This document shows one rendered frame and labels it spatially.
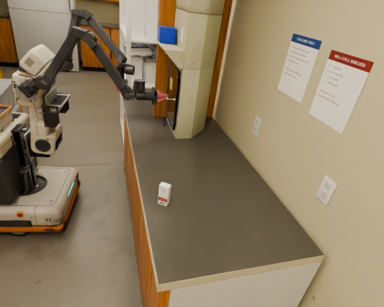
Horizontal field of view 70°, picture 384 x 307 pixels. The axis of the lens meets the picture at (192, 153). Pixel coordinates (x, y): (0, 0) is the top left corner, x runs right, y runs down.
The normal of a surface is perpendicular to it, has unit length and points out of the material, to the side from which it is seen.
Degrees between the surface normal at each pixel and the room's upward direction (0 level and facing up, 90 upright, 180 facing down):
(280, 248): 0
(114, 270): 0
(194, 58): 90
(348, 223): 90
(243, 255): 0
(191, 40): 90
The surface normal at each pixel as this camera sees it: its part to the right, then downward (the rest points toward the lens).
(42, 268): 0.12, -0.86
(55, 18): 0.27, 0.51
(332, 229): -0.95, 0.04
